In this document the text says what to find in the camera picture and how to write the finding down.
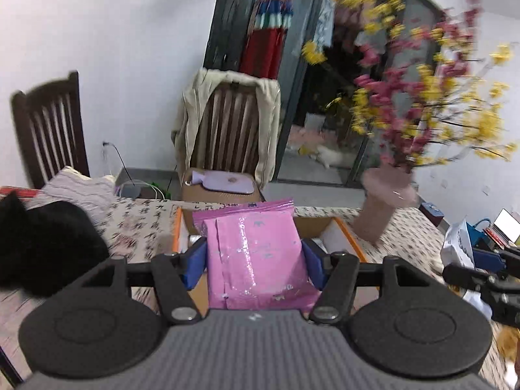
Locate laptop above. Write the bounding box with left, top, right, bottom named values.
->
left=493, top=208, right=520, bottom=244

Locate blue white plastic bag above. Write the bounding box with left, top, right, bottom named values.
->
left=441, top=217, right=496, bottom=269

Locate small dark box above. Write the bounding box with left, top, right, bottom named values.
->
left=418, top=202, right=446, bottom=228

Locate yellow and pink flower bouquet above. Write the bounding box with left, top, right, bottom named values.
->
left=301, top=0, right=518, bottom=171

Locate pink snack packet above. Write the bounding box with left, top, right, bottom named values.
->
left=192, top=198, right=321, bottom=311

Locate black cable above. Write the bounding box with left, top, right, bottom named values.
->
left=103, top=142, right=136, bottom=184

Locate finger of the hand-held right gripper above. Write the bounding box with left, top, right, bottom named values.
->
left=442, top=263, right=495, bottom=293
left=472, top=247, right=520, bottom=272

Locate red cardboard box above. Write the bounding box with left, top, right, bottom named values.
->
left=171, top=206, right=368, bottom=318

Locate white cat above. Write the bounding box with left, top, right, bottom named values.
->
left=301, top=144, right=347, bottom=169

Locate dark glass sliding door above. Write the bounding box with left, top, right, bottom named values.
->
left=203, top=0, right=448, bottom=189

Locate dark wooden chair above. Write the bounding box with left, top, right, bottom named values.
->
left=10, top=71, right=91, bottom=189

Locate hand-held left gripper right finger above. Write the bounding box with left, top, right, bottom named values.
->
left=301, top=239, right=433, bottom=325

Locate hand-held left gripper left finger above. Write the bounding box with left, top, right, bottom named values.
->
left=78, top=236, right=209, bottom=326

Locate pink vase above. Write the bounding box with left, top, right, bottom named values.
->
left=353, top=167, right=419, bottom=245

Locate red hanging cloth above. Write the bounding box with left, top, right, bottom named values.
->
left=240, top=0, right=294, bottom=80

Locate purple hot water bottle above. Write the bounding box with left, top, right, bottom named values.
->
left=185, top=171, right=256, bottom=195

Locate black cloth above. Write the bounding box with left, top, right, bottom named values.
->
left=0, top=190, right=110, bottom=297

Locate brown wooden chair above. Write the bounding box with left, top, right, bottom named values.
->
left=191, top=81, right=261, bottom=175

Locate striped cloth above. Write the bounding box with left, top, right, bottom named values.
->
left=30, top=166, right=118, bottom=212

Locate wooden chair with jacket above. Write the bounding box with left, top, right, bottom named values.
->
left=173, top=68, right=282, bottom=188

